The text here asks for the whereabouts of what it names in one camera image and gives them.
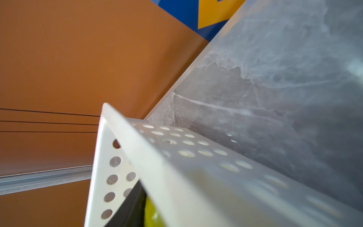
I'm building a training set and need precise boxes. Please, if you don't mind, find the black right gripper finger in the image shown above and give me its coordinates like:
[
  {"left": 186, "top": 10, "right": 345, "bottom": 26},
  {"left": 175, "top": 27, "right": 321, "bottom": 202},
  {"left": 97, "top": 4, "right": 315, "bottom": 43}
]
[{"left": 106, "top": 181, "right": 147, "bottom": 227}]

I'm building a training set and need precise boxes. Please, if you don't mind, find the green mango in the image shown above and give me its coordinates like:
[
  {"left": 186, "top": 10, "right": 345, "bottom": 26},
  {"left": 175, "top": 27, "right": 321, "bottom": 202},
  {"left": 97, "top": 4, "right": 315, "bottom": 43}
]
[{"left": 144, "top": 196, "right": 165, "bottom": 227}]

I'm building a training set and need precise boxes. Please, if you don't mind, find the white perforated plastic basket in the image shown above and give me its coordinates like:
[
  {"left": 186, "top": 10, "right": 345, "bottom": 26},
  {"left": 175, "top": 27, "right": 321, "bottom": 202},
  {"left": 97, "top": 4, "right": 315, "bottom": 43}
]
[{"left": 85, "top": 103, "right": 363, "bottom": 227}]

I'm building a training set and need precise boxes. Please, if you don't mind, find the aluminium corner post left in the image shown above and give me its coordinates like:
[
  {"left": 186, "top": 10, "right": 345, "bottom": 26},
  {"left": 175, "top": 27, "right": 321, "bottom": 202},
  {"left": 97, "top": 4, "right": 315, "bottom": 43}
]
[{"left": 1, "top": 165, "right": 93, "bottom": 195}]

